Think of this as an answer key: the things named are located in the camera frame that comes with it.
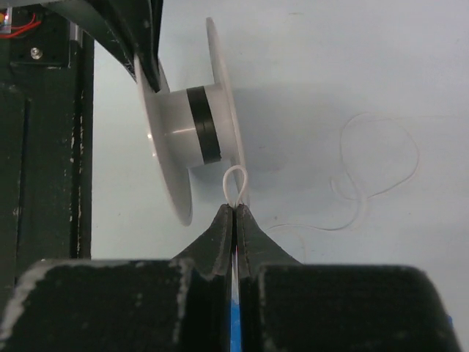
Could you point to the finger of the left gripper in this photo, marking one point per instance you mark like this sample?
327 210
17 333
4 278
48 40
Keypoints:
141 20
94 18

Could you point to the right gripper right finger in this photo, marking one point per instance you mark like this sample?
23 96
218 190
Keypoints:
268 287

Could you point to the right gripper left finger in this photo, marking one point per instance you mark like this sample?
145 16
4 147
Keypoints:
205 300

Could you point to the white cable spool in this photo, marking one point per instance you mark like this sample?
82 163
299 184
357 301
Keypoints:
193 127

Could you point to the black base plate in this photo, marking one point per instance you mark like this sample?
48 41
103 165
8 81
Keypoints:
47 85

